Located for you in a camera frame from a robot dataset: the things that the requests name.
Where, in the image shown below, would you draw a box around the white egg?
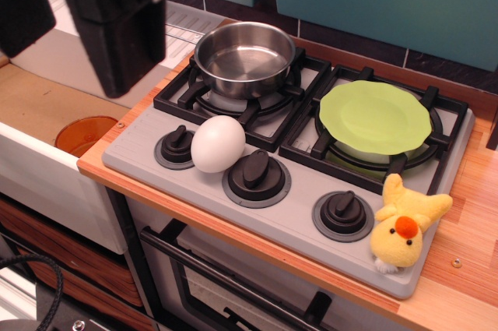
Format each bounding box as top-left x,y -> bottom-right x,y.
191,115 -> 245,173

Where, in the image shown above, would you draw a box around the black right stove knob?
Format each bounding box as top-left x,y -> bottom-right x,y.
312,191 -> 374,243

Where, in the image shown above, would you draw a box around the grey toy stove top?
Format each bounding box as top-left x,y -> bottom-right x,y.
101,54 -> 476,300

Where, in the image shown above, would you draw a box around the white toy sink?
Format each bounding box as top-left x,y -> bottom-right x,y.
1,0 -> 222,254

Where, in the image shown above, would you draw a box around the orange transparent plastic cup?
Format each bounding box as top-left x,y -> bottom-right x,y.
54,115 -> 117,157

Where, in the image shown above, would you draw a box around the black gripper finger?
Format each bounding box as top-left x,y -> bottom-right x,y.
1,0 -> 56,58
79,1 -> 166,98

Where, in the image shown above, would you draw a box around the oven door with black handle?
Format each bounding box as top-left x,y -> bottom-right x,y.
139,219 -> 397,330

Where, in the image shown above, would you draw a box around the green plastic plate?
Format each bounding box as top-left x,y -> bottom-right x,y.
319,80 -> 432,155

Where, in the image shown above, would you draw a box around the yellow stuffed duck toy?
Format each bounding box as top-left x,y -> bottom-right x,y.
370,174 -> 453,274

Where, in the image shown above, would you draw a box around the black left burner grate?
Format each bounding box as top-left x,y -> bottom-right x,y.
153,48 -> 332,152

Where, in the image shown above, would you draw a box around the black middle stove knob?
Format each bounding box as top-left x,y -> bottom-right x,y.
222,150 -> 292,209

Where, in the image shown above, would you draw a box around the black right burner grate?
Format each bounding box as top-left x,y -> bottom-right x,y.
279,65 -> 474,195

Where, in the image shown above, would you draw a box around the wooden drawer fronts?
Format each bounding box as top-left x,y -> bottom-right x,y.
1,195 -> 154,330

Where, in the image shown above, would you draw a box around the stainless steel pot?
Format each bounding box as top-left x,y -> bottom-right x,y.
194,22 -> 296,100

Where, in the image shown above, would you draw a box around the black stove knob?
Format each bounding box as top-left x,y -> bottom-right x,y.
154,125 -> 195,171
222,150 -> 292,209
312,191 -> 374,243

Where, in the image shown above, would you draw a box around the black left stove knob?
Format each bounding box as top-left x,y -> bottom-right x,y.
154,125 -> 195,171

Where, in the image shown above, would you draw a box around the black burner grate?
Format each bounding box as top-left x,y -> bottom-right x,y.
153,48 -> 332,152
279,65 -> 474,195

